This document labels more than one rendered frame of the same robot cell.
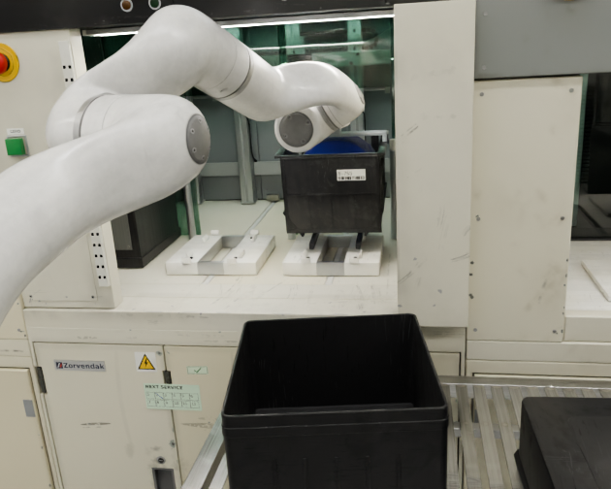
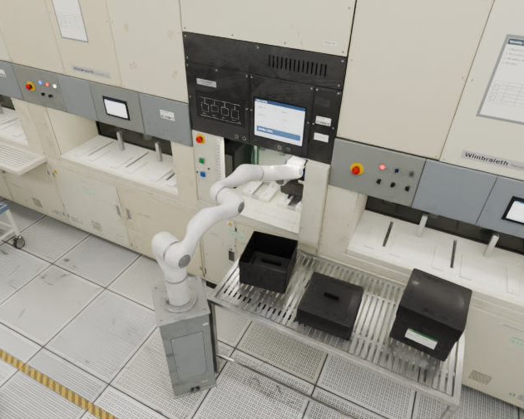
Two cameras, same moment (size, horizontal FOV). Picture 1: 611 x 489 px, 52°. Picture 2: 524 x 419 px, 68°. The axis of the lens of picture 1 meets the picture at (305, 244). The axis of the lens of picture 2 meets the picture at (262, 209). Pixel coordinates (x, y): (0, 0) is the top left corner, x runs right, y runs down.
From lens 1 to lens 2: 1.41 m
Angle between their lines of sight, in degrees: 23
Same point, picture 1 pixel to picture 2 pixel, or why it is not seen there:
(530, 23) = (344, 176)
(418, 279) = (304, 229)
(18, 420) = not seen: hidden behind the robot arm
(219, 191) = not seen: hidden behind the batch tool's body
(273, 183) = not seen: hidden behind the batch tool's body
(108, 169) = (220, 214)
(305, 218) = (287, 189)
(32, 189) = (205, 219)
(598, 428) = (323, 284)
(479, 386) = (317, 259)
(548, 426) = (313, 281)
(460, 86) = (321, 188)
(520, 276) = (335, 234)
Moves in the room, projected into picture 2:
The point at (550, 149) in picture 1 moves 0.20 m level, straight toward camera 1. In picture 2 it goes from (347, 207) to (328, 225)
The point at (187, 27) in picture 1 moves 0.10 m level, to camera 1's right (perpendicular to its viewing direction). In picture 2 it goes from (244, 174) to (264, 178)
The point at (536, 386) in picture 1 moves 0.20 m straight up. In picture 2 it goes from (333, 264) to (338, 239)
